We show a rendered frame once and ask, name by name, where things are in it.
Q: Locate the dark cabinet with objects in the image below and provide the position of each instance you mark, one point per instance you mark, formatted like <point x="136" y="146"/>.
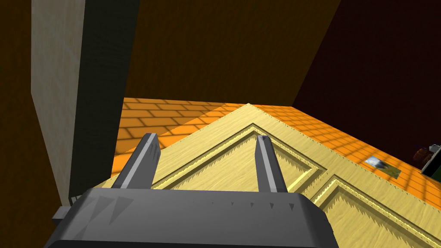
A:
<point x="430" y="160"/>

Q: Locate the landscape picture on wall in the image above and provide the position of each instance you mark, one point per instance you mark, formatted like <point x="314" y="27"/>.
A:
<point x="383" y="166"/>

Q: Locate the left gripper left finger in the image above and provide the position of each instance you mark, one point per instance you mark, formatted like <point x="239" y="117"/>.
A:
<point x="139" y="165"/>

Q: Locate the yellow panelled wooden door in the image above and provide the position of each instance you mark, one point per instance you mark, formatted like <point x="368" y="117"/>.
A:
<point x="344" y="203"/>

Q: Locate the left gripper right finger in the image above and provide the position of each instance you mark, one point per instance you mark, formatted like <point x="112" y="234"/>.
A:
<point x="268" y="168"/>

